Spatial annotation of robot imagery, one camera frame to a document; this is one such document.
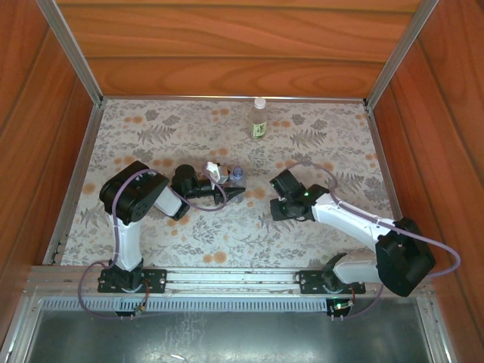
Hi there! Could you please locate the small clear plastic bottle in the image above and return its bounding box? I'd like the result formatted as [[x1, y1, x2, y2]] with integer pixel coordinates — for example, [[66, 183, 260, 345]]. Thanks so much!
[[228, 166, 247, 204]]

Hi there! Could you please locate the clear bottle with dark label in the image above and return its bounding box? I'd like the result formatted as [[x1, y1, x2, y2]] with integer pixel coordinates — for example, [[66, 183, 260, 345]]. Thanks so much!
[[247, 107, 269, 140]]

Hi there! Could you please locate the floral tablecloth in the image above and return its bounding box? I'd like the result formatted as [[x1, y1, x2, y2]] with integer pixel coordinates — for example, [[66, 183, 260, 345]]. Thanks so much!
[[48, 98, 400, 268]]

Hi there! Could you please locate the grey metal sheet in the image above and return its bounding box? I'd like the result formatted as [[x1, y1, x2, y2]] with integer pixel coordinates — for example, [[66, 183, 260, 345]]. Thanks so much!
[[20, 309, 442, 363]]

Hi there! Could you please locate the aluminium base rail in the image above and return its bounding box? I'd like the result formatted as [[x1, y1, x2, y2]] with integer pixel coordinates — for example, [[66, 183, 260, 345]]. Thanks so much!
[[25, 264, 434, 298]]

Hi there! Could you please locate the aluminium frame rail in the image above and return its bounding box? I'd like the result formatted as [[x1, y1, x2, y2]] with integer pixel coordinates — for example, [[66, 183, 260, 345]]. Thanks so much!
[[101, 95, 368, 104], [42, 104, 104, 265], [363, 104, 404, 222]]

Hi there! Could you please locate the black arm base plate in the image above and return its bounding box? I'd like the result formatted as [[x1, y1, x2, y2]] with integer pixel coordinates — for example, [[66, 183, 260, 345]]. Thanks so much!
[[97, 267, 168, 295], [298, 268, 367, 296]]

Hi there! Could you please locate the grey slotted cable duct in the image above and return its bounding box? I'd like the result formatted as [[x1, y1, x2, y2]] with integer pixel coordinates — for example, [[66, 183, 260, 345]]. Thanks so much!
[[36, 296, 423, 314]]

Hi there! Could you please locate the aluminium frame post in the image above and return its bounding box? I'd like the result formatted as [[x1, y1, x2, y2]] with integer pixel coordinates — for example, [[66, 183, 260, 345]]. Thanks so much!
[[362, 0, 440, 109], [36, 0, 105, 109]]

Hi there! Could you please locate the aluminium frame bar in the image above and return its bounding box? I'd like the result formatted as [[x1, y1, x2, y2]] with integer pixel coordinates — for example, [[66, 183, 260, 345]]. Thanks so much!
[[415, 294, 461, 363], [5, 294, 42, 363]]

